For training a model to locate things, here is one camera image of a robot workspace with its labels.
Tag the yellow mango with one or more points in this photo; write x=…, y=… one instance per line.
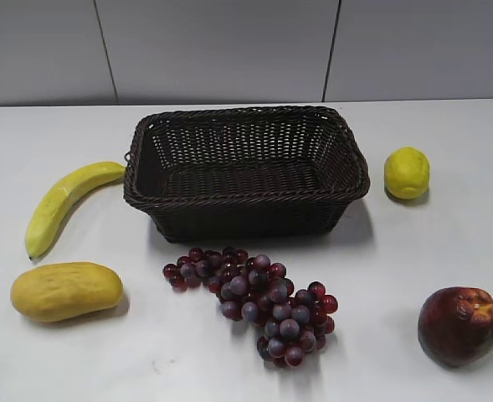
x=56, y=292

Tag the yellow lemon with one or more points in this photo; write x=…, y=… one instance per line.
x=406, y=176

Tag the yellow banana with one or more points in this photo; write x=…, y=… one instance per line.
x=56, y=204

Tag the dark brown wicker basket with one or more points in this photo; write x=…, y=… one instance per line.
x=240, y=173

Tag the dark red apple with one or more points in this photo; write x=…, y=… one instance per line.
x=455, y=325

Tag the purple grape bunch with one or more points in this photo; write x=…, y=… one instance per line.
x=292, y=323

